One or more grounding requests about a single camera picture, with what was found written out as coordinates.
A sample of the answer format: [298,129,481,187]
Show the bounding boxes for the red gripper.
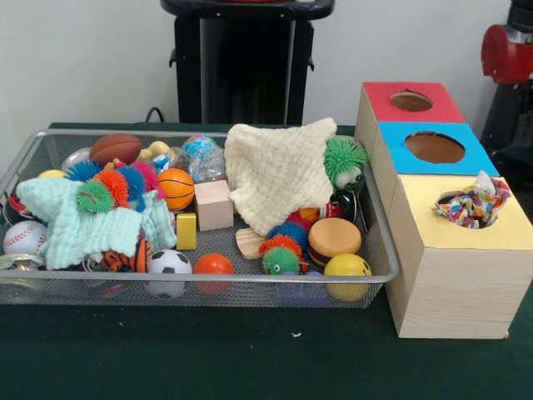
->
[481,23,533,87]

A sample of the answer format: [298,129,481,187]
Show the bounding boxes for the multicoloured patterned cloth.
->
[432,170,511,229]

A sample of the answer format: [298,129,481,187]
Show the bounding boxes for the cream knitted cloth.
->
[223,117,338,238]

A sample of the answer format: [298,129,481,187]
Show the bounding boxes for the wooden box with three holes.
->
[355,81,533,339]

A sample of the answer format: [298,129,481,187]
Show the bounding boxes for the clear mesh bin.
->
[0,128,400,309]

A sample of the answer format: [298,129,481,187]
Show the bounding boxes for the black panel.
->
[481,82,533,145]

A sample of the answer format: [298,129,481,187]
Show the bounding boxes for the green spiky ball toy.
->
[324,137,368,188]

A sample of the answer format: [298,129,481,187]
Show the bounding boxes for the toy burger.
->
[307,217,362,268]

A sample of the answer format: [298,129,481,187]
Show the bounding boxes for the yellow smiley ball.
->
[323,252,373,302]

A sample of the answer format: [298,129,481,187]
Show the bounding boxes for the green-headed spiky caterpillar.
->
[257,220,311,276]

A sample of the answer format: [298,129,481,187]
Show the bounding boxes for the small orange basketball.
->
[157,167,196,211]

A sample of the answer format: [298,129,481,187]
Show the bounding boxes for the plain orange ball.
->
[192,252,235,295]

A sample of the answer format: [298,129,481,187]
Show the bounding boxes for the small soccer ball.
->
[146,247,193,298]

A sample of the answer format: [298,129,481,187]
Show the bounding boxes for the long multicoloured spiky caterpillar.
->
[64,160,162,216]

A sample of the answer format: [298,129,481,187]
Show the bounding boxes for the mint green knitted cloth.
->
[15,177,180,271]

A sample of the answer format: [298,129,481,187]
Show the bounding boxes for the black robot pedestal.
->
[160,0,336,125]

